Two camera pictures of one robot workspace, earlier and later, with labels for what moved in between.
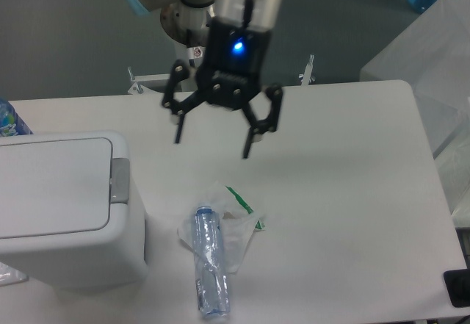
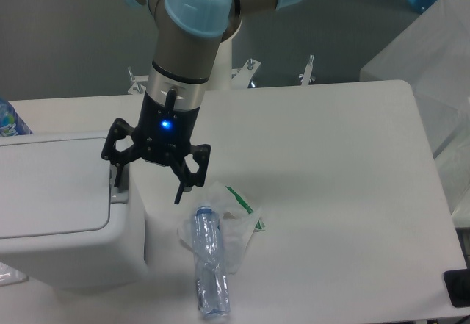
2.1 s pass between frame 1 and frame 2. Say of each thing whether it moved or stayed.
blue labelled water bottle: stayed
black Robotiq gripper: moved
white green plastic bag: stayed
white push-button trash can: stayed
